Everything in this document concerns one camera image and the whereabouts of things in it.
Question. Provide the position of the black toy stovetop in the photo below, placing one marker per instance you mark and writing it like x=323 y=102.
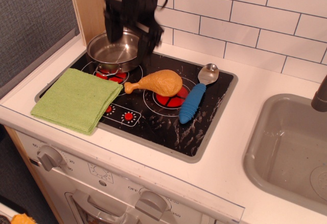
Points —
x=153 y=121

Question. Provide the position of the grey left oven knob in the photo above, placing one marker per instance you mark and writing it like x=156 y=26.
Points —
x=49 y=157

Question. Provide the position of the orange plastic chicken drumstick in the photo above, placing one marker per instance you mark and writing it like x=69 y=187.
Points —
x=166 y=83

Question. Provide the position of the blue handled metal spoon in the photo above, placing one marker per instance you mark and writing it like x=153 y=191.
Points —
x=207 y=75

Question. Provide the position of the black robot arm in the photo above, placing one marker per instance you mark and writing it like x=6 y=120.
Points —
x=137 y=16

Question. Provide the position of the grey toy sink basin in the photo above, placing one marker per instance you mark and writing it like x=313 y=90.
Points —
x=286 y=155

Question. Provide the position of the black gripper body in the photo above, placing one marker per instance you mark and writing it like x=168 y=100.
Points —
x=136 y=15

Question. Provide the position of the grey oven door handle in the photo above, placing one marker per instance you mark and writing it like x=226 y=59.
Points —
x=99 y=208

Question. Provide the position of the stainless steel pot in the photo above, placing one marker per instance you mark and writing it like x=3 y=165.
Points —
x=114 y=57

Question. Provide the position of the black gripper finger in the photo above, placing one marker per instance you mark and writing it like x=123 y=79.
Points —
x=114 y=28
x=146 y=44

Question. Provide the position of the grey fabric panel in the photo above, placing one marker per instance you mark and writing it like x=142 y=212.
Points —
x=31 y=31

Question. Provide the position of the green folded rag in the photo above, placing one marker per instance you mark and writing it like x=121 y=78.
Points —
x=77 y=101

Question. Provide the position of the grey oven knob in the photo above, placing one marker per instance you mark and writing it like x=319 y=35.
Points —
x=49 y=157
x=151 y=204

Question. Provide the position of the grey right oven knob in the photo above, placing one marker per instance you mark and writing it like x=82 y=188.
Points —
x=151 y=204

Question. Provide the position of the orange fuzzy object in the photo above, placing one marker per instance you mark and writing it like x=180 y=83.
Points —
x=18 y=219

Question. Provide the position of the wooden side post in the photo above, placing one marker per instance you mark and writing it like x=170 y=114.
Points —
x=90 y=18

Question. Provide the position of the grey faucet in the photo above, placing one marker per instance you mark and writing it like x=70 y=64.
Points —
x=319 y=101

